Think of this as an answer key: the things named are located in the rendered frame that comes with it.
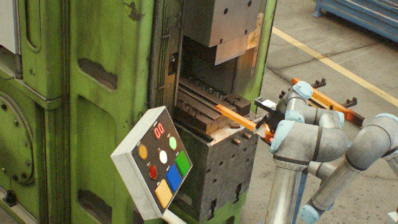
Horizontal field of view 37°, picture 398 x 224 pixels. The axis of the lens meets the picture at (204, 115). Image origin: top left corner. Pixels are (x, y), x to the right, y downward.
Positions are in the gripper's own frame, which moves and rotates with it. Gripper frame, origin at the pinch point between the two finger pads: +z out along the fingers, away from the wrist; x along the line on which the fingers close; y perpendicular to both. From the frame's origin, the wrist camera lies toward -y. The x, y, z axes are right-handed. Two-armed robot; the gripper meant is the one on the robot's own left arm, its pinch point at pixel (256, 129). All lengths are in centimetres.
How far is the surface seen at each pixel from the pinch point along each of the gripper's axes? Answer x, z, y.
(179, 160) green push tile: -45.9, -1.7, -3.1
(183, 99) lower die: -6.7, 19.4, -32.8
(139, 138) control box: -65, -15, -14
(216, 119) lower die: -6.1, 10.4, -14.8
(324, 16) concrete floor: 370, 175, -110
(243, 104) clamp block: 14.1, 10.9, -15.6
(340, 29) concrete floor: 355, 160, -84
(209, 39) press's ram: -17.6, -26.1, -35.6
